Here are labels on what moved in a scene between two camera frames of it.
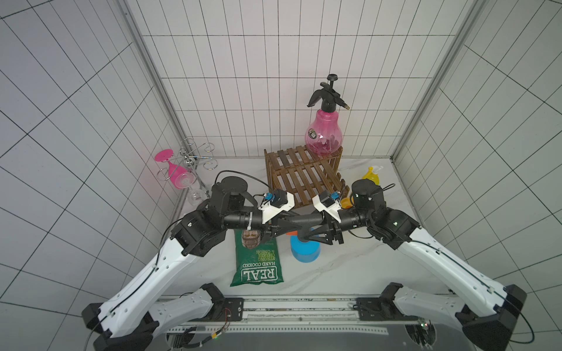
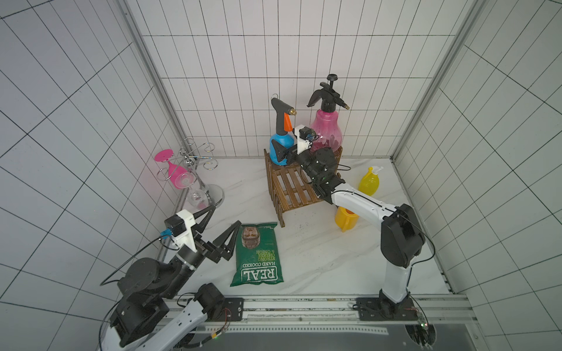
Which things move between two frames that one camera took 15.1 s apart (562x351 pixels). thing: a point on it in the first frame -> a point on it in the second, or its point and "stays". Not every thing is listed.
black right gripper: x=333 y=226 -> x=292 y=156
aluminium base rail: x=207 y=315 stays
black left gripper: x=280 y=227 -> x=216 y=252
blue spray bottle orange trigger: x=306 y=252 -> x=287 y=122
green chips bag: x=257 y=265 stays
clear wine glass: x=195 y=197 stays
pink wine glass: x=180 y=176 stays
